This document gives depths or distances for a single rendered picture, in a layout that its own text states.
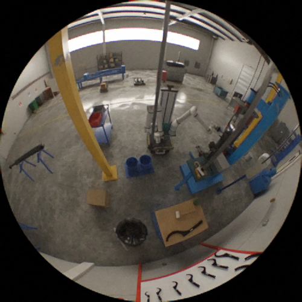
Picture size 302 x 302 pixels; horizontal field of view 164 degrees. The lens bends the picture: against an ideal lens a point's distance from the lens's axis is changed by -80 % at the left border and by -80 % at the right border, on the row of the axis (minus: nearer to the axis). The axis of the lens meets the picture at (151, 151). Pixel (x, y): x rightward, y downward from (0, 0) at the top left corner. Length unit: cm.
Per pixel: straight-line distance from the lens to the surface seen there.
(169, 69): 934
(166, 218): 159
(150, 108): 184
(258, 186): 441
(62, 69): 128
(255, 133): 199
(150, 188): 260
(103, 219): 266
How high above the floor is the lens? 250
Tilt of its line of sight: 54 degrees down
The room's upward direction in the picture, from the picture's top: 7 degrees clockwise
